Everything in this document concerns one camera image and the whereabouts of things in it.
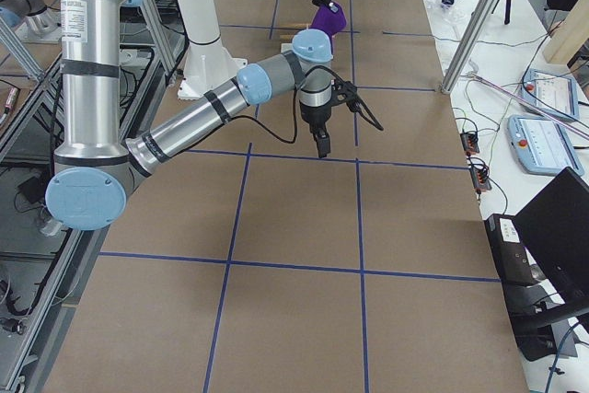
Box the purple towel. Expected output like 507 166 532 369
310 2 347 50

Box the white rack base tray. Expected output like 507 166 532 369
281 42 293 52

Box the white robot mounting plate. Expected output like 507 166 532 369
178 41 248 100

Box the blue teach pendant near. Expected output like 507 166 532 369
507 115 584 176

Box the blue teach pendant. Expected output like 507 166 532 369
520 68 580 121
507 115 584 176

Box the blue teach pendant far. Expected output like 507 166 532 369
520 68 580 121

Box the black laptop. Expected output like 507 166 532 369
514 168 588 299

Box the wooden board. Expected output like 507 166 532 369
543 0 589 64

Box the black monitor stand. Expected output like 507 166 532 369
484 214 588 362

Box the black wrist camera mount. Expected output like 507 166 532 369
329 78 384 131

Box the aluminium frame post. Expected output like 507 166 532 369
440 0 499 94

